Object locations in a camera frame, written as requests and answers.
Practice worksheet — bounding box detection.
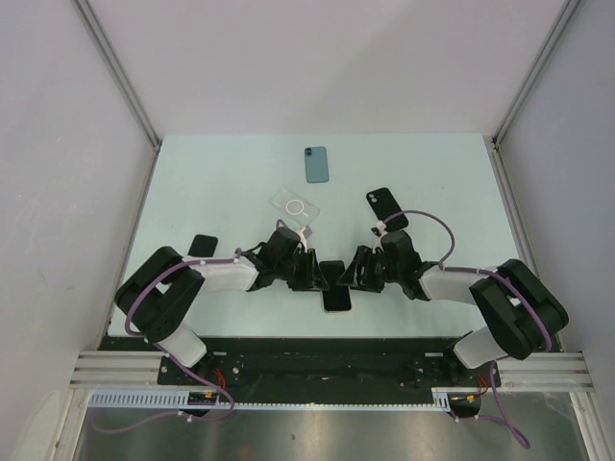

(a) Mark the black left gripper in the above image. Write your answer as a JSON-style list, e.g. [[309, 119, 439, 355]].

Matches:
[[275, 248, 329, 292]]

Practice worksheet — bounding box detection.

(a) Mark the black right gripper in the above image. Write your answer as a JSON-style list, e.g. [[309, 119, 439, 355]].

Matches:
[[336, 245, 402, 294]]

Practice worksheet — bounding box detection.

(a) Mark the black phone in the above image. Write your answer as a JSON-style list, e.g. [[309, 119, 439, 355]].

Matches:
[[320, 260, 352, 310]]

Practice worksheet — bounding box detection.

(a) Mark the beige phone case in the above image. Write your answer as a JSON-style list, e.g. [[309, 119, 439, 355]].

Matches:
[[323, 309, 352, 316]]

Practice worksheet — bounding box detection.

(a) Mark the clear magsafe phone case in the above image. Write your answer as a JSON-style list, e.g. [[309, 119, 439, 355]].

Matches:
[[270, 187, 321, 226]]

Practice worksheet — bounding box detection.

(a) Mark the black phone camera side up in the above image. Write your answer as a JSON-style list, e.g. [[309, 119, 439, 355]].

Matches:
[[366, 187, 409, 232]]

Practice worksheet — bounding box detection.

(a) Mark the black phone screen up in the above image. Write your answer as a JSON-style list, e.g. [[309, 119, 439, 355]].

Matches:
[[187, 234, 218, 258]]

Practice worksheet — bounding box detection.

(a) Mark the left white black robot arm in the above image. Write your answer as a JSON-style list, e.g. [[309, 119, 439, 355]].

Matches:
[[114, 228, 330, 384]]

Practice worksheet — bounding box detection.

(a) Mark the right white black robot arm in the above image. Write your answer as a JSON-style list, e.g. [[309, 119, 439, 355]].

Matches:
[[337, 230, 569, 385]]

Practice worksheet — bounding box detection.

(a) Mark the teal blue phone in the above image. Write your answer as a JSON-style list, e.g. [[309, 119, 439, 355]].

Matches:
[[304, 146, 330, 183]]

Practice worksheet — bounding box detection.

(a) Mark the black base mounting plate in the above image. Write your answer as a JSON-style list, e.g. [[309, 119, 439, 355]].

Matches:
[[95, 335, 563, 404]]

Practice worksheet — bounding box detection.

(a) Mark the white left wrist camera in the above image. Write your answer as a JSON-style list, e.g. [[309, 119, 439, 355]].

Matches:
[[295, 226, 312, 248]]

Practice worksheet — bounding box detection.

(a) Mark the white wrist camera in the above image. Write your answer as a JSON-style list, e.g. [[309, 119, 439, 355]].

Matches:
[[371, 220, 388, 237], [295, 226, 312, 248]]

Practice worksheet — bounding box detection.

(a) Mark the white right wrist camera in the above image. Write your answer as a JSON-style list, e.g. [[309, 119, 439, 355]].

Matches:
[[371, 220, 388, 237]]

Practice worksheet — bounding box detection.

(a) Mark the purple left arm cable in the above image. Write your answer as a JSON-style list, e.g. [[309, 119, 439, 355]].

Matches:
[[123, 247, 244, 337]]

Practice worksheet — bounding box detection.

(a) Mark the white slotted cable duct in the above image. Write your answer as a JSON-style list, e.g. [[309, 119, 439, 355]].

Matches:
[[88, 390, 480, 412]]

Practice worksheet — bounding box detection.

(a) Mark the aluminium frame rail front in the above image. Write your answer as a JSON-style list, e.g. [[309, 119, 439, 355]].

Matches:
[[497, 352, 594, 393]]

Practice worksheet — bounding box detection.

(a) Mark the aluminium frame rail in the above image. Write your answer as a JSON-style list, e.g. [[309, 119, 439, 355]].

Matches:
[[69, 350, 167, 389], [497, 352, 594, 393]]

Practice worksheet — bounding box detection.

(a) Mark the right aluminium corner post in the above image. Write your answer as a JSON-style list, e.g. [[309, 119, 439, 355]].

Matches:
[[491, 0, 585, 149]]

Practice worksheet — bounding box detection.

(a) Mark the aluminium corner post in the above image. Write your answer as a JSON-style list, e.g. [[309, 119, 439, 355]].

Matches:
[[70, 0, 161, 154], [491, 0, 585, 149]]

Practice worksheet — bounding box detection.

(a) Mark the aluminium frame rail left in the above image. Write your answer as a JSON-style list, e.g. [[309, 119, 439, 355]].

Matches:
[[69, 350, 167, 389]]

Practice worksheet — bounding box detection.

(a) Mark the left aluminium corner post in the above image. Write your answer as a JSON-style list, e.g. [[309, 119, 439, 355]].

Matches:
[[70, 0, 161, 154]]

